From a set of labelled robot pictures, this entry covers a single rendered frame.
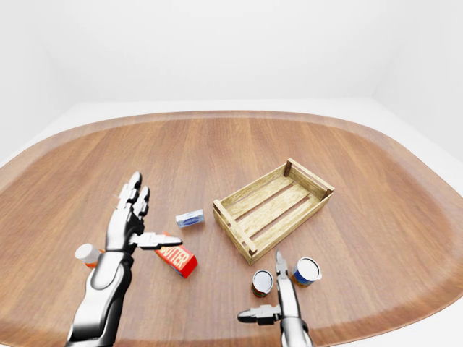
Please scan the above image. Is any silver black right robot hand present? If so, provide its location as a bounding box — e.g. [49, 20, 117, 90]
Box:
[237, 250, 302, 327]

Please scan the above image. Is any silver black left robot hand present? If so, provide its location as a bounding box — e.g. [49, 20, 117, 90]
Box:
[105, 171, 183, 254]

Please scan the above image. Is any wooden slat tray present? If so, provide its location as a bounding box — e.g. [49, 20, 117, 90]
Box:
[212, 157, 336, 266]

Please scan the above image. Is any red green label tin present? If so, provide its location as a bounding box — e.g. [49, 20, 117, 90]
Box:
[251, 269, 275, 299]

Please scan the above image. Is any blue orange label tin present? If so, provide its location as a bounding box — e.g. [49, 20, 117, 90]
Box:
[291, 257, 323, 288]

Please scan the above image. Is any orange bottle with white cap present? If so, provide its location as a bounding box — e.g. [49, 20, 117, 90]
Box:
[75, 243, 106, 270]

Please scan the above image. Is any red butter box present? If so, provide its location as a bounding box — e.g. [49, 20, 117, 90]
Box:
[154, 231, 199, 279]

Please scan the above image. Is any small blue white box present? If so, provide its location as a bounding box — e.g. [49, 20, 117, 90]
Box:
[175, 208, 205, 229]

